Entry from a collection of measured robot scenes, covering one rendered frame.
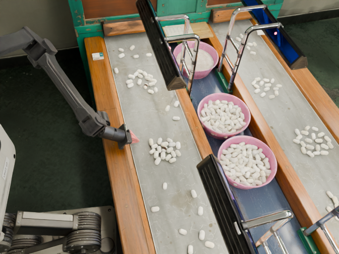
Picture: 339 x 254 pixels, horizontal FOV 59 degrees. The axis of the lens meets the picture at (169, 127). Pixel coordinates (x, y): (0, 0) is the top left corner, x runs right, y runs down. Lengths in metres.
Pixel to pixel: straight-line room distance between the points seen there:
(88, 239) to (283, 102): 1.17
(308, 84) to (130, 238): 1.25
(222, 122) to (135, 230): 0.68
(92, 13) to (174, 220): 1.22
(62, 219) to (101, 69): 0.85
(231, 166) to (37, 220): 0.82
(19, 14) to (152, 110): 1.56
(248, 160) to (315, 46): 2.29
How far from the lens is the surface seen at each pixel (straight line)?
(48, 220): 1.20
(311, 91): 1.82
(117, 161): 1.34
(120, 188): 1.28
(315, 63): 3.34
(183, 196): 1.29
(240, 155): 1.43
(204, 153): 1.37
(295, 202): 1.43
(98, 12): 1.87
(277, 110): 1.67
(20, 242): 1.41
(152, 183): 1.31
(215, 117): 1.54
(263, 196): 1.45
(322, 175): 1.54
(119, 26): 1.87
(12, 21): 2.78
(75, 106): 1.25
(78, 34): 1.93
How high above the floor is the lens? 1.92
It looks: 54 degrees down
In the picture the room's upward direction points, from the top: 6 degrees clockwise
